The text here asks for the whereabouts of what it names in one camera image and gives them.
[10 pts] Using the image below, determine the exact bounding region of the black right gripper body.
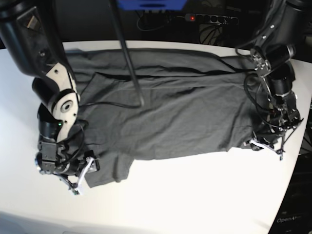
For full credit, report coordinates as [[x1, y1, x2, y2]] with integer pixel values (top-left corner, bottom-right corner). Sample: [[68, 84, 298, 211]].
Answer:
[[55, 156, 85, 176]]

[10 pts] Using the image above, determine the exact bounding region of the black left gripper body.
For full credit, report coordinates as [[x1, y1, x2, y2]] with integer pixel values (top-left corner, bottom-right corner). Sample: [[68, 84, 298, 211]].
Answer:
[[254, 126, 284, 148]]

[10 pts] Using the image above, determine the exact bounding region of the dark grey T-shirt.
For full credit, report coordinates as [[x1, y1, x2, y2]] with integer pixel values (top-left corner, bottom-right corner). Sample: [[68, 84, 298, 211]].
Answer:
[[67, 49, 259, 187]]

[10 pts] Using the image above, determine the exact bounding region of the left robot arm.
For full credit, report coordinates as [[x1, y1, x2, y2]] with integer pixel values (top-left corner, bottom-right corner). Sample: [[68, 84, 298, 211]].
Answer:
[[83, 0, 312, 171]]

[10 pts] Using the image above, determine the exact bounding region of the black OpenArm base box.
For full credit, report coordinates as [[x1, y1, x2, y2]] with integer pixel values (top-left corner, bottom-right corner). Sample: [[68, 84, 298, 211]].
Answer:
[[269, 153, 312, 234]]

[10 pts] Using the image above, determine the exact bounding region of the black power strip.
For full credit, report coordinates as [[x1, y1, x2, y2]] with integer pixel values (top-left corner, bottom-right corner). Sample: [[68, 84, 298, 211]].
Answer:
[[183, 14, 239, 25]]

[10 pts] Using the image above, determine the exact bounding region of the blue plastic box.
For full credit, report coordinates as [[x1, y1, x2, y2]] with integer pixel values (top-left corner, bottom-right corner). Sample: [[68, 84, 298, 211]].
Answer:
[[117, 0, 187, 10]]

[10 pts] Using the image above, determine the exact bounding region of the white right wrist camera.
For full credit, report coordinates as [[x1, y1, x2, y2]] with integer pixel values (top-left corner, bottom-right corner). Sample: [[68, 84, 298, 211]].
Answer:
[[53, 163, 88, 195]]

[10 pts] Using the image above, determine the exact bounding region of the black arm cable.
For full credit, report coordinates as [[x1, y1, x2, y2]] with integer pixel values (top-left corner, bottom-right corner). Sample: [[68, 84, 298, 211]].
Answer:
[[80, 0, 145, 109]]

